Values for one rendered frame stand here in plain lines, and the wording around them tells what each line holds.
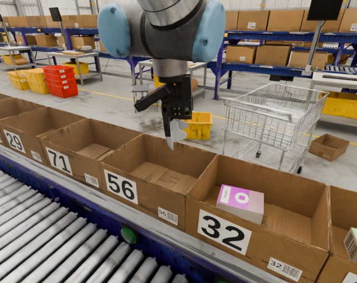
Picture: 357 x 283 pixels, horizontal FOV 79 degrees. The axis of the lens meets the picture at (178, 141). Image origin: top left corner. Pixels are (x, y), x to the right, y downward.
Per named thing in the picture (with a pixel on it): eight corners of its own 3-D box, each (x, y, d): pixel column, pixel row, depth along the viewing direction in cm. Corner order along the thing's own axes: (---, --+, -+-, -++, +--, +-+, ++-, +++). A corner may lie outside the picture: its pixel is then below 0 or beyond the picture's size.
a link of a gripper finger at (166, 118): (169, 137, 60) (167, 105, 57) (164, 138, 60) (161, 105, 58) (172, 133, 64) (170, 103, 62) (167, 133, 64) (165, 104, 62)
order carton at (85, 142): (48, 167, 111) (38, 138, 103) (94, 143, 133) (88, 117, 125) (104, 194, 93) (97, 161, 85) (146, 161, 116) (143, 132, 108)
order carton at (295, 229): (183, 232, 77) (184, 196, 69) (214, 185, 99) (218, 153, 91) (310, 293, 60) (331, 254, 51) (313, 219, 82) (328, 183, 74)
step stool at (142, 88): (160, 113, 421) (159, 90, 400) (133, 113, 418) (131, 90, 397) (159, 105, 458) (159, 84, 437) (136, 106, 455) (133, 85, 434)
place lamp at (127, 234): (120, 239, 86) (118, 227, 83) (123, 237, 87) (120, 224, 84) (134, 247, 83) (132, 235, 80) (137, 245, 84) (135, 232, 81)
